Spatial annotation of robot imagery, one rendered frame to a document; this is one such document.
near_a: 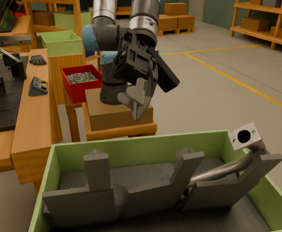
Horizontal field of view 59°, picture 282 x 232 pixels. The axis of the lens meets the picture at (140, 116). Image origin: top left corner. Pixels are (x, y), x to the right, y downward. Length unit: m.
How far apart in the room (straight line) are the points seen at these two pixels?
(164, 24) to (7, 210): 6.16
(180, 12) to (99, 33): 7.27
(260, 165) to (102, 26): 0.54
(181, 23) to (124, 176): 6.89
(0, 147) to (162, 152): 0.61
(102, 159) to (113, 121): 0.64
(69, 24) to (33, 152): 3.33
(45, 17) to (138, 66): 4.07
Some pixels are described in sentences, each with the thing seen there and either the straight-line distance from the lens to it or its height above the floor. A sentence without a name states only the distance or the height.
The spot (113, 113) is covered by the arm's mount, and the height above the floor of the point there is 0.93.
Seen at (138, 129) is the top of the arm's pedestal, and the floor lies 0.84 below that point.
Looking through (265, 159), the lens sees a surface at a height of 1.14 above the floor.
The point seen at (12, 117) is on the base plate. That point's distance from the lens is 1.23.
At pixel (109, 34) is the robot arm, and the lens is 0.75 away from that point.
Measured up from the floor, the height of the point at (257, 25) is 0.41.
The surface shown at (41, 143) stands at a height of 0.90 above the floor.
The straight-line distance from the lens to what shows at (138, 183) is 0.68.
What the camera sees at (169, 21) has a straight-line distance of 7.34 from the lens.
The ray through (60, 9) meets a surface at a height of 0.41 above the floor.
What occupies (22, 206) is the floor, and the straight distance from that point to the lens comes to 2.08.
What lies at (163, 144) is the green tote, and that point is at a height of 0.92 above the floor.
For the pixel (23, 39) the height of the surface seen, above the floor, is 1.13.
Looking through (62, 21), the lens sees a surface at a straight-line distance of 4.26.
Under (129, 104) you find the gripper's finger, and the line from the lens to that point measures 0.55.
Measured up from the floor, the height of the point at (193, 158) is 1.14.
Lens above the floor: 1.44
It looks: 29 degrees down
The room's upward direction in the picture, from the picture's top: straight up
